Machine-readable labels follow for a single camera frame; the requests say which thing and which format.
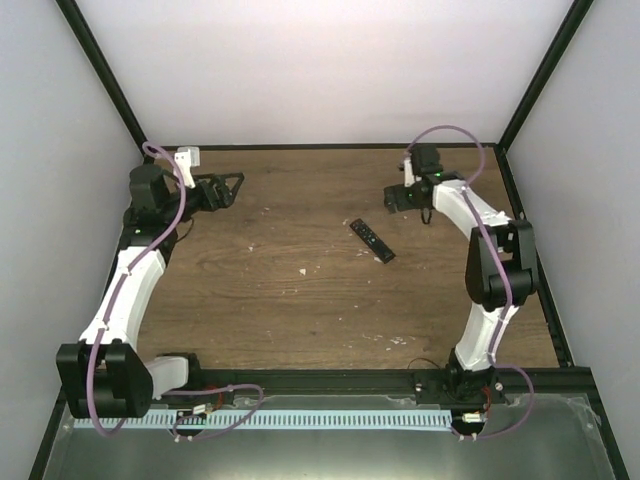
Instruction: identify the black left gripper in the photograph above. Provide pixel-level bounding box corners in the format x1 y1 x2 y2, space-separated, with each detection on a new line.
163 174 244 226

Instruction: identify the black remote control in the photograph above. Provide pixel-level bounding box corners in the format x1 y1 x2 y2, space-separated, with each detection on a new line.
349 218 396 264

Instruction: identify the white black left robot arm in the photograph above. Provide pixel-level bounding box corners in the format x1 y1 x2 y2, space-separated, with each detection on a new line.
56 164 244 419

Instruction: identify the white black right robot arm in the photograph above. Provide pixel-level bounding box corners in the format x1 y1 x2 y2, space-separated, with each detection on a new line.
384 144 539 403

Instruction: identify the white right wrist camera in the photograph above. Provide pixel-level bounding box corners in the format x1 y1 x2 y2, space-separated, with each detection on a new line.
399 153 420 188

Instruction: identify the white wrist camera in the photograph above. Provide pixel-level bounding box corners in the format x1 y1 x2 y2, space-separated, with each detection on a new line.
399 153 420 188
174 146 200 189

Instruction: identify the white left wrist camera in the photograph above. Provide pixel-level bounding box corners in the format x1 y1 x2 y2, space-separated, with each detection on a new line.
174 146 200 189

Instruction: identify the black enclosure frame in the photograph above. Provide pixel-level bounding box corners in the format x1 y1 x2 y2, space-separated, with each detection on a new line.
27 0 629 480

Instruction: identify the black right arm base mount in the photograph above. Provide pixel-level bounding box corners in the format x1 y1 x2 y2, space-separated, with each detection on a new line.
411 368 505 405

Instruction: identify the light blue slotted cable duct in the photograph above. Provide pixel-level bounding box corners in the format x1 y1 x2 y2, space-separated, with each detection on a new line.
73 409 453 431

